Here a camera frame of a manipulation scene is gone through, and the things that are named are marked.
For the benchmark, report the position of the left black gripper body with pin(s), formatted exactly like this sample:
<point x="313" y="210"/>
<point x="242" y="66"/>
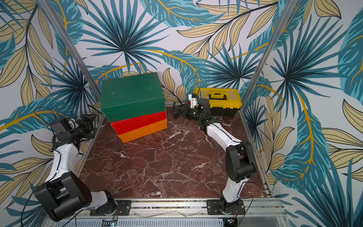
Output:
<point x="73" y="132"/>

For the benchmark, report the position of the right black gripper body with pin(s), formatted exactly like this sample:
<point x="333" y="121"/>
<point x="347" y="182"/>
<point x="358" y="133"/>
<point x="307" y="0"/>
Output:
<point x="185" y="109"/>

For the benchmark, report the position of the red shoebox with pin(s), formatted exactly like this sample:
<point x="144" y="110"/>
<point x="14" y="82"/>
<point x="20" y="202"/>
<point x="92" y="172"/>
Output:
<point x="131" y="124"/>

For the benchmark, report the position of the green shoebox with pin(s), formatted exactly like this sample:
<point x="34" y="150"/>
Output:
<point x="134" y="96"/>

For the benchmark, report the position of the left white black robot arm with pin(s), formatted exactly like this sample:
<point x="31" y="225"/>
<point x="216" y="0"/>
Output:
<point x="63" y="194"/>

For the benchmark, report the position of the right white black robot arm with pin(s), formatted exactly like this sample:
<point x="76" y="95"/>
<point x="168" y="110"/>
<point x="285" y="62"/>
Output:
<point x="239" y="162"/>

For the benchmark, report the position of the yellow black toolbox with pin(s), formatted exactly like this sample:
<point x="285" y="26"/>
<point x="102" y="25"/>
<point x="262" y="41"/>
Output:
<point x="223" y="102"/>

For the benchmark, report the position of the orange shoebox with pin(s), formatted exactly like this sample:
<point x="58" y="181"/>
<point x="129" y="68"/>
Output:
<point x="143" y="131"/>

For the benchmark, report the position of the red handled pliers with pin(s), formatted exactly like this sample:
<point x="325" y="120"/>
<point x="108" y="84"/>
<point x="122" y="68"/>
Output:
<point x="178" y="111"/>

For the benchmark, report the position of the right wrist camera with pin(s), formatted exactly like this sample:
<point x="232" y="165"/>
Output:
<point x="193" y="99"/>

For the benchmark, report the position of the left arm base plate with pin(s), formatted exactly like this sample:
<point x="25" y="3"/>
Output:
<point x="118" y="207"/>

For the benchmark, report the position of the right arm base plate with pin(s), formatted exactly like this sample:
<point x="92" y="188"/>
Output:
<point x="221" y="207"/>

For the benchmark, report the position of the aluminium front rail frame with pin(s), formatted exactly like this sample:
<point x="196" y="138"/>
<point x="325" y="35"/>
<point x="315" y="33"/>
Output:
<point x="184" y="212"/>

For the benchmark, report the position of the left aluminium corner post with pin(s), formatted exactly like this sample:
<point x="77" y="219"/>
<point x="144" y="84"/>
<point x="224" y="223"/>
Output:
<point x="63" y="33"/>

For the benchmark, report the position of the aluminium corner post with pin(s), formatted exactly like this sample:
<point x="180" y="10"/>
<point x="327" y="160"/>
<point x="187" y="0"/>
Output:
<point x="288" y="10"/>
<point x="63" y="33"/>

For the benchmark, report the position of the right aluminium corner post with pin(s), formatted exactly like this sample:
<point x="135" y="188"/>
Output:
<point x="288" y="10"/>

